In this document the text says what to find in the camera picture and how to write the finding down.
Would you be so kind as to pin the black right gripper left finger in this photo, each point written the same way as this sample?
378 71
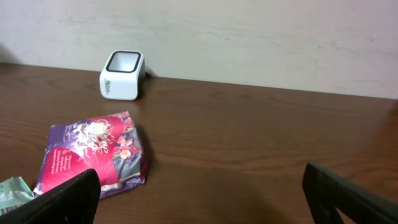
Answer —
74 201

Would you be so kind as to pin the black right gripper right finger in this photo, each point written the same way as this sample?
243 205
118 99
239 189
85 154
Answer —
328 194

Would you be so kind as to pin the mint green snack packet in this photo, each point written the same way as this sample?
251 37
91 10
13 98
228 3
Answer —
14 193

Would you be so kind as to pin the purple red snack packet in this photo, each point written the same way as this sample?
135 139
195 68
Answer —
108 144

